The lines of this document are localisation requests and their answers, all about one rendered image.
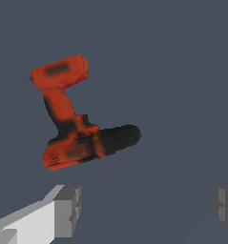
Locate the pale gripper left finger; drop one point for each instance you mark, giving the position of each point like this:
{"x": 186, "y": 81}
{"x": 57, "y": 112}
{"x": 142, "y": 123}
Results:
{"x": 48, "y": 216}

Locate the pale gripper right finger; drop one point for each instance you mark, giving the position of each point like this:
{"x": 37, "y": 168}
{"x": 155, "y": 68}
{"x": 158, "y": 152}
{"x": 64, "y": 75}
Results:
{"x": 226, "y": 206}

